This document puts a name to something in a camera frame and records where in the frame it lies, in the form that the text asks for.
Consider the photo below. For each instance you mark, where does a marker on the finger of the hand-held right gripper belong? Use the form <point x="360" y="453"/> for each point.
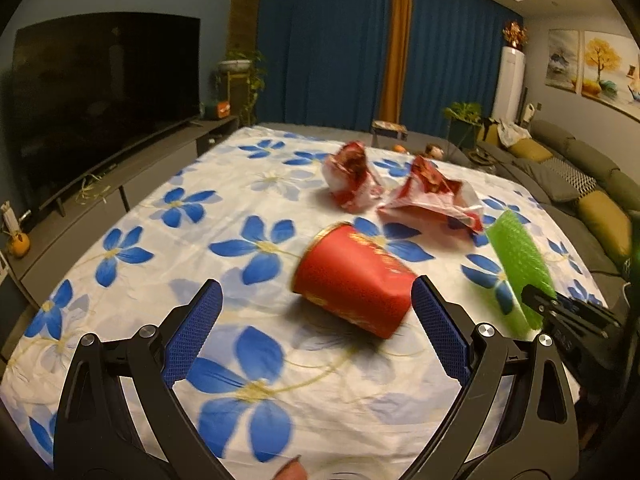
<point x="575" y="312"/>

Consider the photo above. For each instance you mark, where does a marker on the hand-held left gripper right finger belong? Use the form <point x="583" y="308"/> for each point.
<point x="440" y="332"/>

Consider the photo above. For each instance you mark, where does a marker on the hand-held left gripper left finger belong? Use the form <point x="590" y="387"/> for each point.
<point x="192" y="332"/>

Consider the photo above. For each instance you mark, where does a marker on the green bubble wrap roll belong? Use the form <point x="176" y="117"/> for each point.
<point x="517" y="255"/>

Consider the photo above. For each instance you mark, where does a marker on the red paper cup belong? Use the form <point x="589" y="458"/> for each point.
<point x="350" y="280"/>

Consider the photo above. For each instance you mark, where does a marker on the person's left hand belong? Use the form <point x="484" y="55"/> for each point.
<point x="291" y="471"/>

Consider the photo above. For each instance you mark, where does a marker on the blue floral tablecloth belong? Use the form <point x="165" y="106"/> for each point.
<point x="150" y="270"/>

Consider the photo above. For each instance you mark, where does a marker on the yellow pillow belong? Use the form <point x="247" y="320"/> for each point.
<point x="605" y="222"/>
<point x="531" y="149"/>

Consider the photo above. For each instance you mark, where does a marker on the grey pillow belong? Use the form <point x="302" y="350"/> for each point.
<point x="545" y="180"/>

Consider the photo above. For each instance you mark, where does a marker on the black white patterned pillow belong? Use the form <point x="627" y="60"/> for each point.
<point x="575" y="175"/>

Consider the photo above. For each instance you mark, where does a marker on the large red snack wrapper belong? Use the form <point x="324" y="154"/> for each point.
<point x="430" y="195"/>

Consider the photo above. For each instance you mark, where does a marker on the grey sofa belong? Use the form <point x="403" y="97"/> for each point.
<point x="585" y="155"/>

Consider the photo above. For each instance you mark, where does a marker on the dark television stand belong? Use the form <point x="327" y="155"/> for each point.
<point x="150" y="165"/>

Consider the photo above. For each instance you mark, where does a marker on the yellow ribbon strands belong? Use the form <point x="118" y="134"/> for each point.
<point x="92" y="190"/>

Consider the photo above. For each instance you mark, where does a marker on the small red snack wrapper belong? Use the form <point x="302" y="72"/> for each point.
<point x="350" y="175"/>

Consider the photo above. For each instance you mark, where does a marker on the small brown round object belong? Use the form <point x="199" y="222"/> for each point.
<point x="435" y="150"/>

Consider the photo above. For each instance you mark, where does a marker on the small orange fruit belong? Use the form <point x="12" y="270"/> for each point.
<point x="398" y="148"/>

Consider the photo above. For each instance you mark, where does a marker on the white cloth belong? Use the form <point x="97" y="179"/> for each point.
<point x="514" y="131"/>

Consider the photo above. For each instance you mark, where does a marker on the small stool with red top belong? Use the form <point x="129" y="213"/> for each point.
<point x="390" y="129"/>

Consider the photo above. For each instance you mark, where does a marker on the green leafy floor plant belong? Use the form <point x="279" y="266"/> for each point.
<point x="462" y="115"/>

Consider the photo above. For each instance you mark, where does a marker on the white standing air conditioner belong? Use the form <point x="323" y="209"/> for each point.
<point x="509" y="82"/>

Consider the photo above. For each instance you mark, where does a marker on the yellow plant stand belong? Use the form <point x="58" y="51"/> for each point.
<point x="231" y="95"/>

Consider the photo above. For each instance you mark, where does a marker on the yellow tree sailboat painting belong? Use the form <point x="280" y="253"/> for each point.
<point x="610" y="72"/>

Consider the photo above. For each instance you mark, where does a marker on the black flat television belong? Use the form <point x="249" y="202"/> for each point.
<point x="105" y="100"/>

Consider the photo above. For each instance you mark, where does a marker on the grey landscape painting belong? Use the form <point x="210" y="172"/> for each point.
<point x="562" y="60"/>

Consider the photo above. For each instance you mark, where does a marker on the trailing potted plant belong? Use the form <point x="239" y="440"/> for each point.
<point x="242" y="65"/>

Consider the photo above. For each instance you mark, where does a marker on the blue curtain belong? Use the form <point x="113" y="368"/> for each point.
<point x="460" y="50"/>
<point x="325" y="45"/>

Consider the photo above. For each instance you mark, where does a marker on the red gold flower decoration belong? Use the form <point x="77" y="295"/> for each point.
<point x="515" y="35"/>

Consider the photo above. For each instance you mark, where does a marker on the orange curtain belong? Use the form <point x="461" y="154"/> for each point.
<point x="397" y="45"/>

